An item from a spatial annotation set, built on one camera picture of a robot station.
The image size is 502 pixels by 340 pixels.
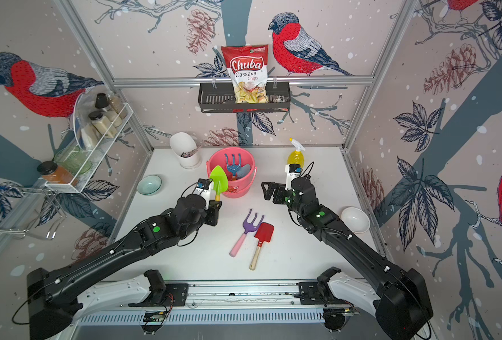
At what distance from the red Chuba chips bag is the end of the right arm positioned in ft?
1.28

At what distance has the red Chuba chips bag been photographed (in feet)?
2.65

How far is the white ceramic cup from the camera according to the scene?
3.47 ft

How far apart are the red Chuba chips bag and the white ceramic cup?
14.4 inches

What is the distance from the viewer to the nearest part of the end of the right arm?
0.58 meters
